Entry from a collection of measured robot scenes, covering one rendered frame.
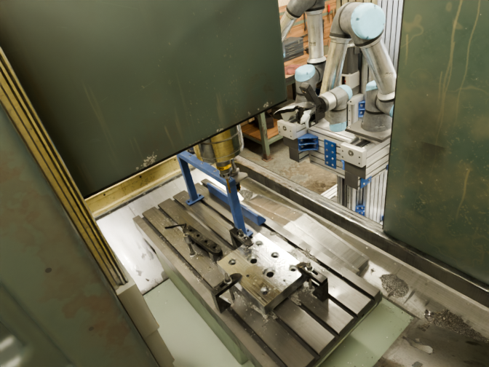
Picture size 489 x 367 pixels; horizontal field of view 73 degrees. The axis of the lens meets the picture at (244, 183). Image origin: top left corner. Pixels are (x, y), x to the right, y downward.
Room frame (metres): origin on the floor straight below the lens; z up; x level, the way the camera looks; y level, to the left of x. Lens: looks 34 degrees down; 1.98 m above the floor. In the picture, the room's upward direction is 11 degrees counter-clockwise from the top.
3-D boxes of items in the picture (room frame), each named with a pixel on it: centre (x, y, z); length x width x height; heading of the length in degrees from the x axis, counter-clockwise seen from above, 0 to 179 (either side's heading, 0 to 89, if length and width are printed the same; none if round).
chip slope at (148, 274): (1.51, 0.40, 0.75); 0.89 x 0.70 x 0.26; 122
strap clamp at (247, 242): (1.06, 0.06, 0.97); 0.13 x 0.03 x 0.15; 32
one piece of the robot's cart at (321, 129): (1.75, -0.65, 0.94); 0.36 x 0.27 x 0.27; 30
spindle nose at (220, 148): (0.96, 0.06, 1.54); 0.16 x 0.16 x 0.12
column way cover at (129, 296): (0.72, 0.43, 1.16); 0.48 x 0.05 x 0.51; 32
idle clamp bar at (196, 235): (1.14, 0.24, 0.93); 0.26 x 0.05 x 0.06; 37
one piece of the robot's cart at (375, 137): (1.52, -0.74, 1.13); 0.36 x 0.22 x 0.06; 120
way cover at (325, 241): (1.34, -0.18, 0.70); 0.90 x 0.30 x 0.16; 32
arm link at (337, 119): (1.35, -0.46, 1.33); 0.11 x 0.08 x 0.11; 8
